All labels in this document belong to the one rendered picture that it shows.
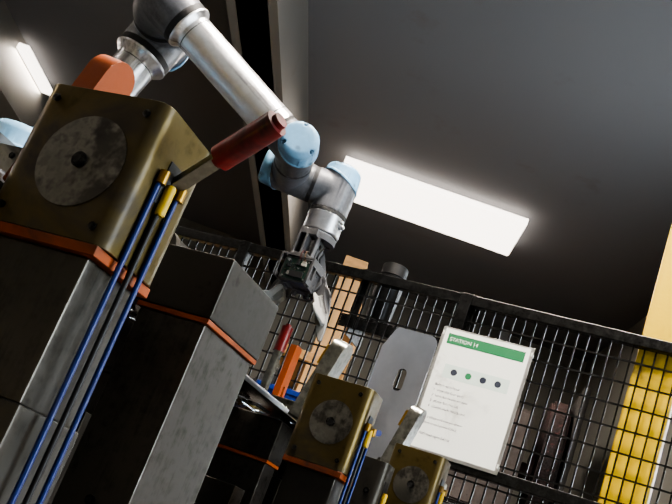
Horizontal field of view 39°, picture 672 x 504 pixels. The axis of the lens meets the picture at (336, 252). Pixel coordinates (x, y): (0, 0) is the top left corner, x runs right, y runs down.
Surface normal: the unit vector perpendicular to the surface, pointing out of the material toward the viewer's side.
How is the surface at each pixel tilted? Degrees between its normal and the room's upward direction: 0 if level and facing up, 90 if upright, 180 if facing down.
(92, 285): 90
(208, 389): 90
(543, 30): 180
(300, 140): 90
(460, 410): 90
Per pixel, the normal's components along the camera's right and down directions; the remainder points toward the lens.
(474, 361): -0.29, -0.42
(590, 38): -0.34, 0.88
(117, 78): 0.80, 0.39
